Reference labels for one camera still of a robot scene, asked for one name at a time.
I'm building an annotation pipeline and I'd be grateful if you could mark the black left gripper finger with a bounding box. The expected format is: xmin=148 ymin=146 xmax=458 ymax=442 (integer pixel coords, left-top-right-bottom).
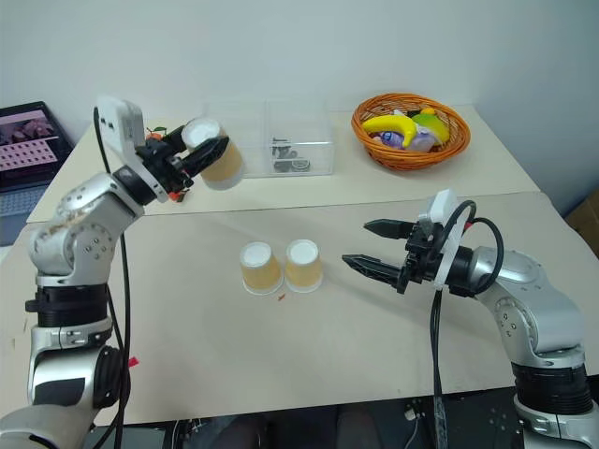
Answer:
xmin=161 ymin=124 xmax=189 ymax=154
xmin=179 ymin=135 xmax=231 ymax=179

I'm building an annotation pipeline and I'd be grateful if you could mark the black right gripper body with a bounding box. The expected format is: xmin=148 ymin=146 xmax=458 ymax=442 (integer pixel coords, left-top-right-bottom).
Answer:
xmin=396 ymin=216 xmax=446 ymax=296

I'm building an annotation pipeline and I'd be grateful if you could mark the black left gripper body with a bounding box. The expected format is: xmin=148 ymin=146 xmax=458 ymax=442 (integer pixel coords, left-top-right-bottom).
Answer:
xmin=135 ymin=135 xmax=196 ymax=194

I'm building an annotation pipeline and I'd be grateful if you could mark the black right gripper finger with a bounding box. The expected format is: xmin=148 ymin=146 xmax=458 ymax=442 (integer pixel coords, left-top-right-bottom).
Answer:
xmin=362 ymin=218 xmax=416 ymax=241
xmin=341 ymin=253 xmax=406 ymax=289

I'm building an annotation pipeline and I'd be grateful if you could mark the tan paper cup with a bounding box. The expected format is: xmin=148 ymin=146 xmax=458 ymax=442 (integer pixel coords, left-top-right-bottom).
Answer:
xmin=181 ymin=117 xmax=246 ymax=191
xmin=239 ymin=241 xmax=285 ymax=297
xmin=285 ymin=239 xmax=325 ymax=295

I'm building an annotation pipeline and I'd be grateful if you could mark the orange wicker basket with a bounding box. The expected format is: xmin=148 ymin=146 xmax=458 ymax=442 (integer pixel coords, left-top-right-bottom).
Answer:
xmin=350 ymin=93 xmax=472 ymax=174

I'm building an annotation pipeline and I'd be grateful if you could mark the dark small parts pile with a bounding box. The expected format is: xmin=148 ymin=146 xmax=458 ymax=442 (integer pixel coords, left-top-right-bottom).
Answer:
xmin=269 ymin=135 xmax=314 ymax=176

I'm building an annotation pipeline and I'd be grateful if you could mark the purple white snack packet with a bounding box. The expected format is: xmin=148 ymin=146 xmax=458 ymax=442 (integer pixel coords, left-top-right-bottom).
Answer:
xmin=373 ymin=129 xmax=406 ymax=151

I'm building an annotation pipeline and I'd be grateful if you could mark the pale lilac plastic bag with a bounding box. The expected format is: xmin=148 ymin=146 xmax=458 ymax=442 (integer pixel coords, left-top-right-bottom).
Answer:
xmin=410 ymin=130 xmax=440 ymax=153

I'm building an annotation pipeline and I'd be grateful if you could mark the clear plastic storage box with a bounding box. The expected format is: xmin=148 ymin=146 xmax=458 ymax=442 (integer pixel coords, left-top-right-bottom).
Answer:
xmin=202 ymin=98 xmax=336 ymax=180

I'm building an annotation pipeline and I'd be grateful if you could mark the yellow toy banana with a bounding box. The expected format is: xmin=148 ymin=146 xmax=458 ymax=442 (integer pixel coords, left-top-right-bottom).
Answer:
xmin=362 ymin=114 xmax=419 ymax=151

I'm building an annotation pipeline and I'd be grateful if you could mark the green yellow toy fruit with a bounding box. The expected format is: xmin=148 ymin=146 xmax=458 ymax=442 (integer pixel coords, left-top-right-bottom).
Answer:
xmin=411 ymin=107 xmax=452 ymax=142

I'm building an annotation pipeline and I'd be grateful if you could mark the dark laptop computer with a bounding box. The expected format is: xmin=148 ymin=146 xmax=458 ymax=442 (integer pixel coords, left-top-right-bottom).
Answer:
xmin=0 ymin=100 xmax=76 ymax=247

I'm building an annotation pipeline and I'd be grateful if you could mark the brown cardboard box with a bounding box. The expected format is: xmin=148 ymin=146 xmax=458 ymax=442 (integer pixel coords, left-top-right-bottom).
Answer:
xmin=564 ymin=188 xmax=599 ymax=264

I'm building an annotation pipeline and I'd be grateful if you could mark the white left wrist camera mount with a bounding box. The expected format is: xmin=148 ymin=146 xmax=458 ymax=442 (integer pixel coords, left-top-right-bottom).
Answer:
xmin=95 ymin=94 xmax=170 ymax=204

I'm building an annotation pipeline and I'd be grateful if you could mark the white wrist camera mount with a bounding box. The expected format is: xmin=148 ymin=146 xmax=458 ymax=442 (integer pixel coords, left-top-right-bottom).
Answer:
xmin=417 ymin=188 xmax=470 ymax=289
xmin=95 ymin=94 xmax=170 ymax=204

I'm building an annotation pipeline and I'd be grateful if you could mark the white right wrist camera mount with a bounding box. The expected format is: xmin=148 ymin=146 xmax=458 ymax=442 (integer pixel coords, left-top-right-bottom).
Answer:
xmin=417 ymin=188 xmax=470 ymax=289

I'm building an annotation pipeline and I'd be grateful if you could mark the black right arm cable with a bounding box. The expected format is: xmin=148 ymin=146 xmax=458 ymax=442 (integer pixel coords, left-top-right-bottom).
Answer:
xmin=427 ymin=199 xmax=506 ymax=449

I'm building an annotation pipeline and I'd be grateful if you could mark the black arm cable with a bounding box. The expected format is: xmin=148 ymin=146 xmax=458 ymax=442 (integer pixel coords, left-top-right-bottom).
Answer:
xmin=92 ymin=106 xmax=133 ymax=449
xmin=427 ymin=199 xmax=506 ymax=449

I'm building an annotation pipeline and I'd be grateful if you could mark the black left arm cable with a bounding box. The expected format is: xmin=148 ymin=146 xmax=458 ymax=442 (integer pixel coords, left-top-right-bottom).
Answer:
xmin=92 ymin=106 xmax=133 ymax=449

